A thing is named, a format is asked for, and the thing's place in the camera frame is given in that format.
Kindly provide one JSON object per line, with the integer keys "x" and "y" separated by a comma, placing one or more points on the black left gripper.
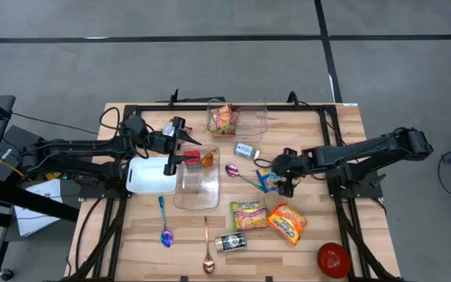
{"x": 159, "y": 142}

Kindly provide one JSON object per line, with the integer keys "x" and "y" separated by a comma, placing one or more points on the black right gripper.
{"x": 292, "y": 166}

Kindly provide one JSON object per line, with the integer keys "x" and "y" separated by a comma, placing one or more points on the small red box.
{"x": 193, "y": 165}

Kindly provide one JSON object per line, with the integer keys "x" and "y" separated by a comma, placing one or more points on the orange taco seasoning packet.
{"x": 208, "y": 160}

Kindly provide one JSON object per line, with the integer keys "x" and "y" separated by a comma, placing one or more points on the blue ramen packet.
{"x": 266, "y": 181}

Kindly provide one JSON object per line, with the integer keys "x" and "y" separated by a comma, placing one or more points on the pink and green ramen packet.
{"x": 249, "y": 215}
{"x": 217, "y": 119}

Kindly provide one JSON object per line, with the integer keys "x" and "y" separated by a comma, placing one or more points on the white-capped bagel seasoning jar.
{"x": 246, "y": 150}

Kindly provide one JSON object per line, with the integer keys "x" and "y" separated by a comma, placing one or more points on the blue iridescent spoon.
{"x": 167, "y": 238}

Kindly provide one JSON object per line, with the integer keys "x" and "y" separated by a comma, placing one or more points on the gold-lidded seasoning jar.
{"x": 231, "y": 241}

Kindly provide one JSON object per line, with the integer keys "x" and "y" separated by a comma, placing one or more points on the copper metal spoon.
{"x": 208, "y": 266}

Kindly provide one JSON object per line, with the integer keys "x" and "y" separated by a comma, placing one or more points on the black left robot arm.
{"x": 84, "y": 150}

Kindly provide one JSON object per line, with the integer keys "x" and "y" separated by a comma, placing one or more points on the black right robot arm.
{"x": 366, "y": 150}

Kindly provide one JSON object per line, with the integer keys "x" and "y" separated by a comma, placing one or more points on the narrow clear plastic bin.
{"x": 198, "y": 192}

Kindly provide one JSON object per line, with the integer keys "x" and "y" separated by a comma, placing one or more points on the white plastic tray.
{"x": 147, "y": 176}

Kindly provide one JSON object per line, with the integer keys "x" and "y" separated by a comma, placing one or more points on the wide clear plastic bin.
{"x": 253, "y": 121}

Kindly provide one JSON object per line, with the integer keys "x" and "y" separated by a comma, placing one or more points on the red and black bowl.
{"x": 334, "y": 260}

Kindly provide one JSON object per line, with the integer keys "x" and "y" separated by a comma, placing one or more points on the white paper sheet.
{"x": 33, "y": 215}

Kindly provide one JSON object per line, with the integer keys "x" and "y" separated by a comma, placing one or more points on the black equipment box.
{"x": 14, "y": 143}

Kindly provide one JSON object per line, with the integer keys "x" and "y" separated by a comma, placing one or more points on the black caster wheel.
{"x": 6, "y": 274}

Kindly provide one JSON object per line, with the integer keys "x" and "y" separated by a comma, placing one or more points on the black metal table frame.
{"x": 163, "y": 107}

